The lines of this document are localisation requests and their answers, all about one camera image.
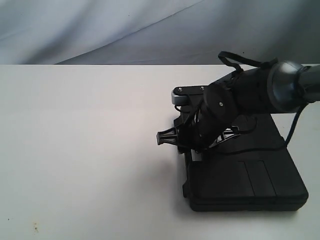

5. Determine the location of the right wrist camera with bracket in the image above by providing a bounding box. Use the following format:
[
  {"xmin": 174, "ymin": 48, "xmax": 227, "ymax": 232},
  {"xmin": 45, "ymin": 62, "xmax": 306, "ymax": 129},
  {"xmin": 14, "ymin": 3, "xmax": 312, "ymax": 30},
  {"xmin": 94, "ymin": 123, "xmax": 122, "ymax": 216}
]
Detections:
[{"xmin": 171, "ymin": 85, "xmax": 208, "ymax": 107}]

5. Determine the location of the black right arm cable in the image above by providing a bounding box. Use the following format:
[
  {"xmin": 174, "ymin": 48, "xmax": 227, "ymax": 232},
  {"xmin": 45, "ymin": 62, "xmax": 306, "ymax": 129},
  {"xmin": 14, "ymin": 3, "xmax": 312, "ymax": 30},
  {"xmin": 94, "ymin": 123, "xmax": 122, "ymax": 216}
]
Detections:
[{"xmin": 217, "ymin": 50, "xmax": 310, "ymax": 156}]

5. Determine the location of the black plastic tool case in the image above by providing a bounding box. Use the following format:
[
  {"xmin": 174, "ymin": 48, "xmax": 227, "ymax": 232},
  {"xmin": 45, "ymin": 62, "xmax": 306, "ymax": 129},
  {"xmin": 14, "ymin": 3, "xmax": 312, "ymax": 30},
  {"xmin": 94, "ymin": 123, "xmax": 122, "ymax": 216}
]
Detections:
[{"xmin": 182, "ymin": 114, "xmax": 309, "ymax": 212}]

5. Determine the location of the white backdrop cloth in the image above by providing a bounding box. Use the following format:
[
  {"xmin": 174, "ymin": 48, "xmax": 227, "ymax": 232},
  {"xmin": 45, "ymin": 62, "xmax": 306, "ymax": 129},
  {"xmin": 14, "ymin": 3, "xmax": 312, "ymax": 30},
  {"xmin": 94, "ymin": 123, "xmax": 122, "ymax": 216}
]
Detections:
[{"xmin": 0, "ymin": 0, "xmax": 320, "ymax": 65}]

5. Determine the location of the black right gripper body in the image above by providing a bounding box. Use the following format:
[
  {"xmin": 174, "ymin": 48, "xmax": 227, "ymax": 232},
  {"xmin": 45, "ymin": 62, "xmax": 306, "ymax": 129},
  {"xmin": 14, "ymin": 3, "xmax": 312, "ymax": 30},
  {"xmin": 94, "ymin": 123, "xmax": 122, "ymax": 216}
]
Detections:
[{"xmin": 184, "ymin": 100, "xmax": 238, "ymax": 152}]

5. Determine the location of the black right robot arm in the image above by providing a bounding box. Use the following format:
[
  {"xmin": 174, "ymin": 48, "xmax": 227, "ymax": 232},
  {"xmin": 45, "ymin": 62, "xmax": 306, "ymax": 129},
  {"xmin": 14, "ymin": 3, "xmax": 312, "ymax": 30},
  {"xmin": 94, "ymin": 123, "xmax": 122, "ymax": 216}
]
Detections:
[{"xmin": 156, "ymin": 61, "xmax": 320, "ymax": 152}]

